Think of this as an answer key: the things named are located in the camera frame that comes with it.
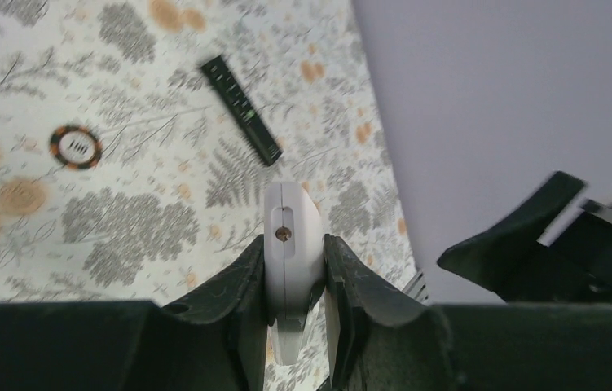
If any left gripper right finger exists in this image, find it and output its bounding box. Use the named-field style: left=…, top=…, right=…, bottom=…
left=324, top=235, right=612, bottom=390

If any white AC remote control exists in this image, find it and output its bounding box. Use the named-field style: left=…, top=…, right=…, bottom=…
left=263, top=182, right=325, bottom=366

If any floral table mat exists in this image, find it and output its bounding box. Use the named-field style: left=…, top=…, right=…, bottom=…
left=0, top=0, right=420, bottom=391

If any poker chip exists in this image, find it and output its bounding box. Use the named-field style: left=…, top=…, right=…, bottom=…
left=49, top=125, right=103, bottom=170

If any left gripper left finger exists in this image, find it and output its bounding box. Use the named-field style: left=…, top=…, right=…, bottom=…
left=0, top=237, right=267, bottom=390

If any black remote control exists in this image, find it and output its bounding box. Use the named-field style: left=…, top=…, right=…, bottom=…
left=200, top=55, right=283, bottom=166

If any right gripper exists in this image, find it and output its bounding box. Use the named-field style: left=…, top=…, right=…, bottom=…
left=437, top=171, right=612, bottom=303

